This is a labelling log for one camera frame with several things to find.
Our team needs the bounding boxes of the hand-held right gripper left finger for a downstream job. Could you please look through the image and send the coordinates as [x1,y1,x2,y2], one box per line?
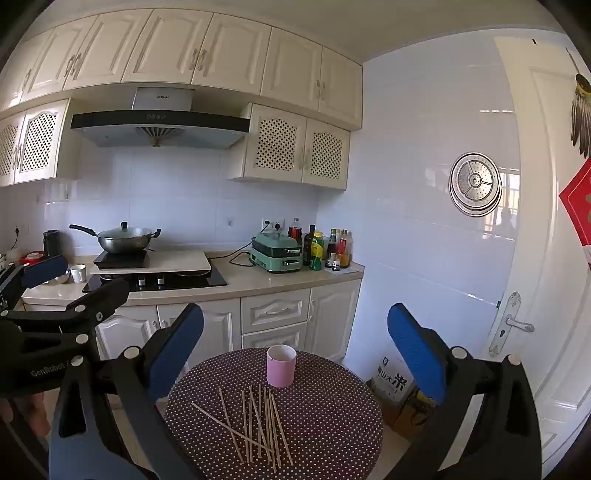
[48,302,206,480]

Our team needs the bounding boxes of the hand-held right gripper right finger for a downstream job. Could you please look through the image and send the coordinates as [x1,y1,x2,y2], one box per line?
[387,302,543,480]

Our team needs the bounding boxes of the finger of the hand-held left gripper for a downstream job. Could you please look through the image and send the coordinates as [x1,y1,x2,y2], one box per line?
[0,278,131,333]
[0,255,69,315]

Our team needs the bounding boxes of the pink cup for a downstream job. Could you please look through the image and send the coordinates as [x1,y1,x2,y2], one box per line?
[266,344,297,388]

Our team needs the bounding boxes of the pile of wooden chopsticks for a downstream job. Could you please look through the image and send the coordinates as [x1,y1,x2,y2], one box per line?
[191,385,295,472]

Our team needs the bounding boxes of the person's left hand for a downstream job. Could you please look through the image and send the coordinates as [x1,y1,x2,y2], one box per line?
[0,392,52,438]

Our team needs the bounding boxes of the white rice bag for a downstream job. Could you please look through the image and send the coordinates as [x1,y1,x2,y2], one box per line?
[372,355,416,407]

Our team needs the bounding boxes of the black induction cooker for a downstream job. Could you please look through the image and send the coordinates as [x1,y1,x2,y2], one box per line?
[93,249,149,269]

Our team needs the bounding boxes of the cardboard box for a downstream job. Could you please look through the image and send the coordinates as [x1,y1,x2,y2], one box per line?
[383,388,437,437]

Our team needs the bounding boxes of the steel wok with lid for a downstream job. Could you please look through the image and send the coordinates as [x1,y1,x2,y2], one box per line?
[69,222,162,254]

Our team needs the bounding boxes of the black glass hob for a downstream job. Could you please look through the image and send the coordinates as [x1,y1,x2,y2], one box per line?
[82,258,229,293]

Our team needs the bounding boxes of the beige stone board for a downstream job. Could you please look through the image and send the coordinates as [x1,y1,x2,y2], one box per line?
[90,250,213,276]

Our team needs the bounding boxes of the cream base cabinets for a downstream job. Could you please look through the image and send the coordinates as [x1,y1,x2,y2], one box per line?
[18,251,365,365]

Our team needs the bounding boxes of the brown polka dot tablecloth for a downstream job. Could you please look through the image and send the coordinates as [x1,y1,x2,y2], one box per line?
[165,348,384,480]

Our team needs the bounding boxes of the red label sauce bottle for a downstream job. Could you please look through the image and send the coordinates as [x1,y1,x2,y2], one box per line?
[338,229,354,267]

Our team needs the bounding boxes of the cream lattice door cabinet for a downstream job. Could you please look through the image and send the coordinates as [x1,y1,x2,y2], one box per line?
[228,102,352,191]
[0,98,78,188]

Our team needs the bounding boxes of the green electric cooker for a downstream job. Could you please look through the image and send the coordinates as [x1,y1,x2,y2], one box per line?
[250,232,304,274]

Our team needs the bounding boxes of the green yellow bottle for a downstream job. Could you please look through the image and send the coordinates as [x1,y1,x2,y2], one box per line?
[310,231,325,271]

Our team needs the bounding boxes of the dark oil bottle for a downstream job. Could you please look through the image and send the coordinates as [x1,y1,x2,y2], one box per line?
[303,224,317,266]

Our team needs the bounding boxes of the white door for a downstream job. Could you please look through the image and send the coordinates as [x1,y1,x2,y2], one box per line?
[485,34,591,480]

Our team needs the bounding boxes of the steel range hood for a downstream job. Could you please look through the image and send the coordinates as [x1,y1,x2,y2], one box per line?
[70,86,251,149]

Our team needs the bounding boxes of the red paper decoration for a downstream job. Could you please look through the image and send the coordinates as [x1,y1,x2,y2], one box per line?
[558,159,591,266]

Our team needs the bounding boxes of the silver door handle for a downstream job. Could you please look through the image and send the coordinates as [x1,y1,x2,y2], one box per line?
[488,292,535,357]

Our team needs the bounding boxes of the black power cable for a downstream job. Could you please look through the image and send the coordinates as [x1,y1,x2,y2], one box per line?
[229,222,269,267]

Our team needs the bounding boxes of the cream upper wall cabinets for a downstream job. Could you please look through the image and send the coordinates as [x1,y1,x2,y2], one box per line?
[0,7,364,131]

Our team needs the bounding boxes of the feather wall ornament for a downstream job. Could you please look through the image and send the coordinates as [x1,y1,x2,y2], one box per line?
[566,46,591,160]

